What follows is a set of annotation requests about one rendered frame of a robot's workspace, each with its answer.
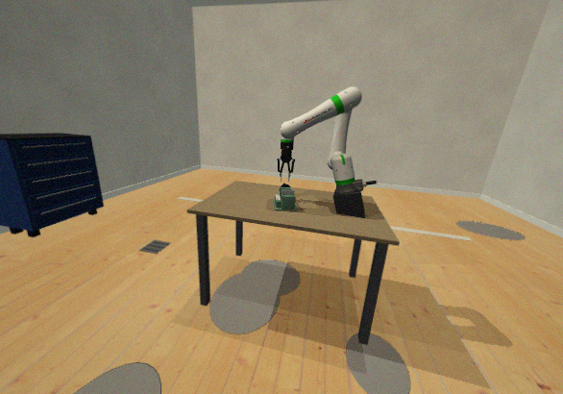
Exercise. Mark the green bench vise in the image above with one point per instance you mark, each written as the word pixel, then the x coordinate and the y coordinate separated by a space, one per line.
pixel 286 199

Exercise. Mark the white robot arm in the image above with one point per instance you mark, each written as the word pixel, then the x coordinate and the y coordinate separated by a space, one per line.
pixel 342 165

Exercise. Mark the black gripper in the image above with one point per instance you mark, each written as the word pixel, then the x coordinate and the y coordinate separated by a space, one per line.
pixel 285 159

